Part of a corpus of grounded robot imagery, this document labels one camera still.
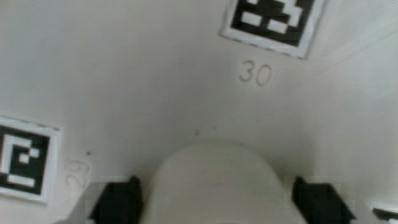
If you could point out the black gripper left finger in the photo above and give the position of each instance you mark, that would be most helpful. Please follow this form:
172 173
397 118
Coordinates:
118 206

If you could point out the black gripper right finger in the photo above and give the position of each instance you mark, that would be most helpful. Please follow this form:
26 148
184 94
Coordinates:
321 204

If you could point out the white round table top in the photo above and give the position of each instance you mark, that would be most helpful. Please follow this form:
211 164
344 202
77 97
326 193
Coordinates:
122 72

